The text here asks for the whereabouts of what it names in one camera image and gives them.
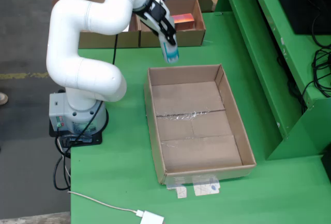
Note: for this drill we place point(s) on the beige shoe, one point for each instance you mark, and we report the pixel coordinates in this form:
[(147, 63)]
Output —
[(3, 99)]

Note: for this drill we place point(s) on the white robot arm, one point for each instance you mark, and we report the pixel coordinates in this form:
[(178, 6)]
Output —
[(77, 14)]

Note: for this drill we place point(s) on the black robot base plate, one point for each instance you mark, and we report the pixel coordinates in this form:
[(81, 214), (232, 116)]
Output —
[(90, 138)]

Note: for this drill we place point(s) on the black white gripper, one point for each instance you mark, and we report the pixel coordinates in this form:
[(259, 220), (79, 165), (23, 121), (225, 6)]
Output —
[(155, 8)]

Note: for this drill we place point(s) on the open cardboard box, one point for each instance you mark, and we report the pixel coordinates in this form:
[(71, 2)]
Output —
[(191, 39)]

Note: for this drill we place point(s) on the wide white paper tag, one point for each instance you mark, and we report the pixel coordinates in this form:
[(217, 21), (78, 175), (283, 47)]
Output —
[(207, 190)]

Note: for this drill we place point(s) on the green metal shelf unit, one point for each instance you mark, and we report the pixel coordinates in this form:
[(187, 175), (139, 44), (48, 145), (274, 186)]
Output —
[(258, 53)]

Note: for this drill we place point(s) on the white spray bottle teal label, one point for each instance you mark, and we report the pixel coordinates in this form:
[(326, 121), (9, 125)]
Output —
[(170, 53)]

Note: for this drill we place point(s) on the pink carton with barcode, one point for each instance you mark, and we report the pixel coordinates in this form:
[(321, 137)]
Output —
[(184, 22)]

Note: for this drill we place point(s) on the small white paper tag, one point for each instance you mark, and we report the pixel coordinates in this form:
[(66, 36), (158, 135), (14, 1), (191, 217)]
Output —
[(181, 192)]

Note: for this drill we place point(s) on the cardboard box holding white carton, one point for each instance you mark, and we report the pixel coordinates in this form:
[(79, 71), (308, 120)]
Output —
[(103, 40)]

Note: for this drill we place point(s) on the large shallow cardboard tray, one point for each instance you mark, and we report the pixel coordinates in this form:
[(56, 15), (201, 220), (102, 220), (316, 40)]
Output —
[(194, 131)]

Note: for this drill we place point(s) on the grey robot base box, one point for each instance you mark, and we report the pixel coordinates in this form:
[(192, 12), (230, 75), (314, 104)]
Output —
[(58, 110)]

